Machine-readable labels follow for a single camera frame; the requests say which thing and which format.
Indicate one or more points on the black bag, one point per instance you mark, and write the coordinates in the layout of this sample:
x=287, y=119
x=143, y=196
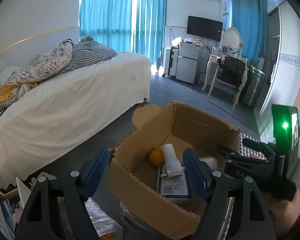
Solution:
x=232, y=70

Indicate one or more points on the white dressing table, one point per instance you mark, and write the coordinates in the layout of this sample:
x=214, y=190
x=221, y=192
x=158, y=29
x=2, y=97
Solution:
x=212, y=57

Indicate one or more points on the white oval mirror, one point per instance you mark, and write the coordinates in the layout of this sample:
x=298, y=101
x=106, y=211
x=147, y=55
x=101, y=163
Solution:
x=231, y=40

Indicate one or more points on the black television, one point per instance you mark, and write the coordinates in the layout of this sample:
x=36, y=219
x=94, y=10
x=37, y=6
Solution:
x=204, y=28

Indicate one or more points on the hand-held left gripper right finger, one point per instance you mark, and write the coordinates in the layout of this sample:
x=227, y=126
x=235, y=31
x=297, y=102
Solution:
x=195, y=172

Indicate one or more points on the brown cardboard box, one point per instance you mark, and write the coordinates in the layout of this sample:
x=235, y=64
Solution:
x=140, y=195

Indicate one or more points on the silver mini fridge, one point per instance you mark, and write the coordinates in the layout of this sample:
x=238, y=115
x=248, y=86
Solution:
x=188, y=65

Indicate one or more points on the blue and white packet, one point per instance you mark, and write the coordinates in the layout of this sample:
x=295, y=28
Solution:
x=173, y=187

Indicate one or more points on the white plastic bottle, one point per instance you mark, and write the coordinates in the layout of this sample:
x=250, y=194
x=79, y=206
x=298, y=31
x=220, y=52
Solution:
x=170, y=158

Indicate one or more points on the dark suitcase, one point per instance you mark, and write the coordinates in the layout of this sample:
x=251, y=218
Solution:
x=252, y=87

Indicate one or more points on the white slatted wardrobe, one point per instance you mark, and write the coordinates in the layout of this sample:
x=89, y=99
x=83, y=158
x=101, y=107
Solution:
x=287, y=75

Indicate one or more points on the wooden chair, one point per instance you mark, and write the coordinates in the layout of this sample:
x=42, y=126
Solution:
x=221, y=85

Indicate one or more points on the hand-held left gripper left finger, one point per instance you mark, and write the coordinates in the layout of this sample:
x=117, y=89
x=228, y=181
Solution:
x=96, y=172

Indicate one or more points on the grey checkered blanket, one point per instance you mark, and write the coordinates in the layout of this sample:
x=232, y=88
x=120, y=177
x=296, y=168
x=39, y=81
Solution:
x=90, y=52

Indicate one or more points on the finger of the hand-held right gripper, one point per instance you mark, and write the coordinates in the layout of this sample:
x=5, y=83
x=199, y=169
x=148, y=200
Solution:
x=258, y=146
x=236, y=158

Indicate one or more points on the foil wrapped packet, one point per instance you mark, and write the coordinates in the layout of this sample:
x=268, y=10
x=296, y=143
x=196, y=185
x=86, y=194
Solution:
x=102, y=220

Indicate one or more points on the checkered tablecloth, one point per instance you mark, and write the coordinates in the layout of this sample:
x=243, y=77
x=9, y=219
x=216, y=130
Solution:
x=250, y=152

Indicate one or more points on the yellow cloth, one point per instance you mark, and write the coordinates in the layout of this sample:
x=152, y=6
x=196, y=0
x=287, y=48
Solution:
x=6, y=92

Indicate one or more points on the bed with white sheet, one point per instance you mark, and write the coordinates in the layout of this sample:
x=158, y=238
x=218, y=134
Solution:
x=72, y=105

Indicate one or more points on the white suitcase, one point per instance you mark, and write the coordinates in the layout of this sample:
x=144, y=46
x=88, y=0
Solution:
x=170, y=62

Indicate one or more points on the teal curtain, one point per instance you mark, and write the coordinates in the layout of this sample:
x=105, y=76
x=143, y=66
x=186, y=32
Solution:
x=250, y=25
x=150, y=22
x=105, y=15

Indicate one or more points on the floral blanket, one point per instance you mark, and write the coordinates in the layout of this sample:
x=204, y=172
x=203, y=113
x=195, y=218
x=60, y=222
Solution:
x=40, y=66

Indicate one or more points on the stack of books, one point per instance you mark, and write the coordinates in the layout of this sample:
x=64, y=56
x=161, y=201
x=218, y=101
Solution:
x=8, y=212

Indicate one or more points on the orange fruit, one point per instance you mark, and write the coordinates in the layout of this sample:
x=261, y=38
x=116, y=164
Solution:
x=156, y=157

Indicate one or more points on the person's right forearm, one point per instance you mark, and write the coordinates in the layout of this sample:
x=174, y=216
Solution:
x=285, y=215

